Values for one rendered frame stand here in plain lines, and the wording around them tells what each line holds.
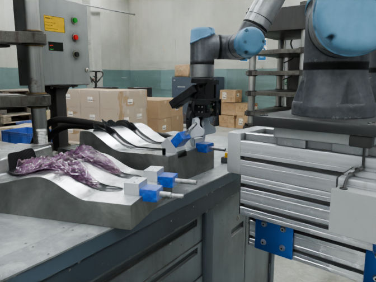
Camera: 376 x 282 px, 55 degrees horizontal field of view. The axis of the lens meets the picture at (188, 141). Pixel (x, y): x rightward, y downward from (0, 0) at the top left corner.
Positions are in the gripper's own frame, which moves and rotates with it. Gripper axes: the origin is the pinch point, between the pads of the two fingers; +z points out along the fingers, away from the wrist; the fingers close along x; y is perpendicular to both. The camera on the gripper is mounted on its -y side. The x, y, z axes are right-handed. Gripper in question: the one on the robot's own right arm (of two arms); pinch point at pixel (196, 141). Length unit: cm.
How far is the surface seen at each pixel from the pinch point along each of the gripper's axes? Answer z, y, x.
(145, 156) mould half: 2.7, -6.5, -17.7
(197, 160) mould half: 5.5, 2.1, -2.5
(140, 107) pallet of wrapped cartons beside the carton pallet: 23, -287, 300
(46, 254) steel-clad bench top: 11, 8, -62
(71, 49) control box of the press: -34, -85, 21
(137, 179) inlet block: 2.3, 8.6, -38.1
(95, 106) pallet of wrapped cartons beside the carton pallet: 21, -333, 255
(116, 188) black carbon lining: 5.4, 2.4, -38.7
